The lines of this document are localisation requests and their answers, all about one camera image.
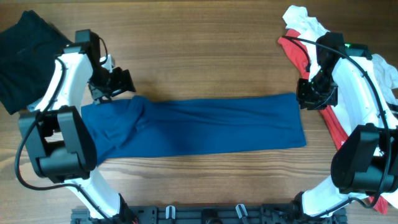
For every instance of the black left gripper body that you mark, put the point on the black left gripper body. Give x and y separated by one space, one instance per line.
110 83

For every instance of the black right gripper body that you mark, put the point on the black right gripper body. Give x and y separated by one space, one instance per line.
316 93

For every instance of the blue polo shirt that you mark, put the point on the blue polo shirt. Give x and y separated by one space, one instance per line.
141 128

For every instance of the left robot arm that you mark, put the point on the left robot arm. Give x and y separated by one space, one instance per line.
56 150

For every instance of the red shirt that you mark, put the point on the red shirt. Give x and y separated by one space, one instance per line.
332 124

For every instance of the grey folded garment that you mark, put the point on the grey folded garment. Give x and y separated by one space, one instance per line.
31 108

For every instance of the white printed shirt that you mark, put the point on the white printed shirt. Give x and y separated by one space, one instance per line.
386 77

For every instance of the black folded garment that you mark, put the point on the black folded garment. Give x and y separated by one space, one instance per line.
28 51

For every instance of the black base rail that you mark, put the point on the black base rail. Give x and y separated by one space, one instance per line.
261 214

